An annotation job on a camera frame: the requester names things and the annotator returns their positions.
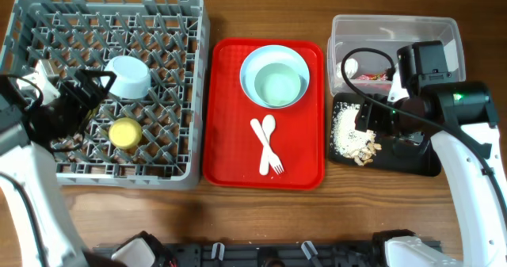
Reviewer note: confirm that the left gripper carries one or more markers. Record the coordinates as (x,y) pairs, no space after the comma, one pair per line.
(86,76)

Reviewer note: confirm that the food scraps rice and nuts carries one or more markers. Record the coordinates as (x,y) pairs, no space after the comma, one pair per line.
(349,143)

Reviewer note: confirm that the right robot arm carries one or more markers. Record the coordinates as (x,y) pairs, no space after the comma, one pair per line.
(460,120)

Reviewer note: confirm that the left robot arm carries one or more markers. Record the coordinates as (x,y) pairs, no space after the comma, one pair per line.
(45,231)

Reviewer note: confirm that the white napkin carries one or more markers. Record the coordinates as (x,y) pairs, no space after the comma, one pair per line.
(351,67)

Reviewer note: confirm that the grey dishwasher rack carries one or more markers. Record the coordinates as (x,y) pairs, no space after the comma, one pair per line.
(169,36)

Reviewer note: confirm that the light green bowl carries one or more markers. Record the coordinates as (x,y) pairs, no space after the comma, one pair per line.
(277,84)
(133,79)

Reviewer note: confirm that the red snack wrapper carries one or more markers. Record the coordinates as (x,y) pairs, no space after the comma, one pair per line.
(372,77)

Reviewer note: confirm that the white plastic fork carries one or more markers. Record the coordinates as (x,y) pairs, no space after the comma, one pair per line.
(263,130)

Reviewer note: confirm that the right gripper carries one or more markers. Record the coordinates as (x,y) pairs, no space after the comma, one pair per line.
(369,117)

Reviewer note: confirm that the yellow plastic cup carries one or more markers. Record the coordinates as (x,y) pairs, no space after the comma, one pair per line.
(125,133)

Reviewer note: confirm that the light blue plate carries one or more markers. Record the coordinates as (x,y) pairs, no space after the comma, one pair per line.
(265,55)

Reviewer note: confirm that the red serving tray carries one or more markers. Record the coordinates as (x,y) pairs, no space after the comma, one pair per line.
(232,151)

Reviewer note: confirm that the black tray bin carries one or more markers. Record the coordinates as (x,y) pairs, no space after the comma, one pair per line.
(396,154)

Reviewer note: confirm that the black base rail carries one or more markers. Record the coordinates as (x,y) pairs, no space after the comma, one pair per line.
(351,253)

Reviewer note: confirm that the clear plastic bin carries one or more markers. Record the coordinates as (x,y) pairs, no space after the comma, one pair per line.
(388,33)

